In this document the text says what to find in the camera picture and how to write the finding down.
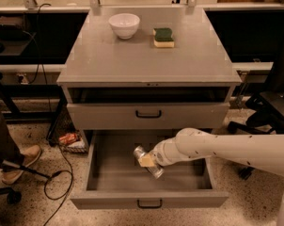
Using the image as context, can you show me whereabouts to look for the grey drawer cabinet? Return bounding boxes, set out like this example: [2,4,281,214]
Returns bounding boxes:
[57,7,241,142]

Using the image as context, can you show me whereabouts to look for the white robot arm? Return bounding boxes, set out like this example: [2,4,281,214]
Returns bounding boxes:
[134,128,284,226]

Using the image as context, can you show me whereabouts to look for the black drawer handle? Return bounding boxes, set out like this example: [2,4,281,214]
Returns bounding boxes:
[135,110,162,119]
[136,200,163,209]

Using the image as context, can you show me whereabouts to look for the open grey middle drawer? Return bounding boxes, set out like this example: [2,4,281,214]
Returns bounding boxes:
[71,130,229,209]

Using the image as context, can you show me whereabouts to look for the orange snack packet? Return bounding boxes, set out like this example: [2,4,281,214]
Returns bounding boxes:
[58,133,79,146]

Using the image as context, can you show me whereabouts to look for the closed grey upper drawer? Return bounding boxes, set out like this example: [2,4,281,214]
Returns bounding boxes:
[67,103,229,130]

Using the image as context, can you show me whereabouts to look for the tan shoe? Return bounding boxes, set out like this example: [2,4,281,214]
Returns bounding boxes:
[2,145,42,185]

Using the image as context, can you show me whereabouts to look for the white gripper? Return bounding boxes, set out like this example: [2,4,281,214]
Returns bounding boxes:
[138,139,177,168]

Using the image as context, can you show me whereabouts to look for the green yellow sponge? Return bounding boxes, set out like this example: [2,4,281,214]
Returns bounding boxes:
[153,27,174,48]

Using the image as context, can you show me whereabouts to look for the black drawer handle lower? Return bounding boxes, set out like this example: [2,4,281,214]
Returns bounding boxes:
[136,200,163,209]

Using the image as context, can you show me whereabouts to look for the black office chair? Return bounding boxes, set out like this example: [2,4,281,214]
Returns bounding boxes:
[227,3,284,181]

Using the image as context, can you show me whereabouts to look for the black drawer handle upper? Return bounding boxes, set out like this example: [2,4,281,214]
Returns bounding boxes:
[135,110,162,119]

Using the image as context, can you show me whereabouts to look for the person leg dark trousers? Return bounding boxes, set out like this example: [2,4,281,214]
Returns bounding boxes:
[0,111,24,165]

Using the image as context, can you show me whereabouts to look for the white ceramic bowl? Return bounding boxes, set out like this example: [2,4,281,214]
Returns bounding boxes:
[108,13,140,40]

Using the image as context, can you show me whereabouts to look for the black floor cable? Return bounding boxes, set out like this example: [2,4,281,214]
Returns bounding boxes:
[41,141,74,226]

